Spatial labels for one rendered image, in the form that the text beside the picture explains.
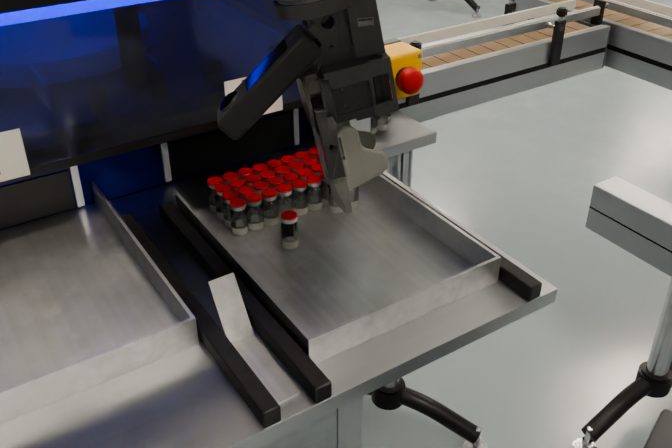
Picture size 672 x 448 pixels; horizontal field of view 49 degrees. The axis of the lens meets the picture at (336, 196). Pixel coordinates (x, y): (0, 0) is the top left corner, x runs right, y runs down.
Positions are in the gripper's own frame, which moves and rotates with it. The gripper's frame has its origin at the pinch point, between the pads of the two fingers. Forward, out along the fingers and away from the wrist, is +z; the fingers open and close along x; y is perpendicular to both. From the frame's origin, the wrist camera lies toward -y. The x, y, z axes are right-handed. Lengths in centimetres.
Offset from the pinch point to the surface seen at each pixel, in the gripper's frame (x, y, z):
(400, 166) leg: 60, 19, 30
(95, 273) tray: 14.0, -29.0, 8.9
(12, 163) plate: 18.6, -34.0, -5.5
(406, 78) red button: 36.4, 17.2, 3.6
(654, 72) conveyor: 65, 74, 27
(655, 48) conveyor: 65, 74, 22
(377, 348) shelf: -4.7, 0.2, 16.2
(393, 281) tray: 5.8, 4.8, 16.1
